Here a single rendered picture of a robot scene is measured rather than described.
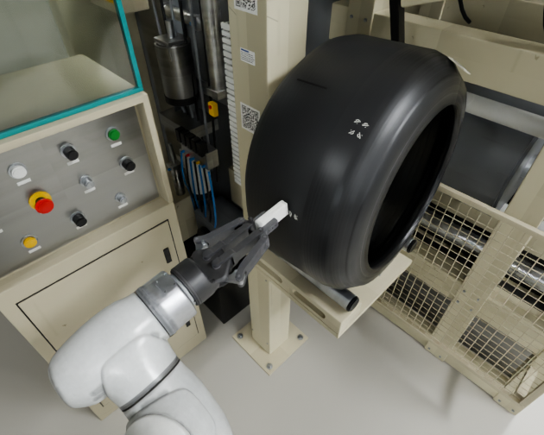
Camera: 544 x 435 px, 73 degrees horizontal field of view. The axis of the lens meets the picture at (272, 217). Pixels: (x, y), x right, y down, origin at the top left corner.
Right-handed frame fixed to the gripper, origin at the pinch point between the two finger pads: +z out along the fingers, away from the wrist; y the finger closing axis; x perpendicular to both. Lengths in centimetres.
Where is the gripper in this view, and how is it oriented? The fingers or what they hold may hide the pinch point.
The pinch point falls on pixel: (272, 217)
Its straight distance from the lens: 67.7
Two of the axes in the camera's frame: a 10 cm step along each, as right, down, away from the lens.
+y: -6.9, -4.9, 5.2
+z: 7.1, -5.7, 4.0
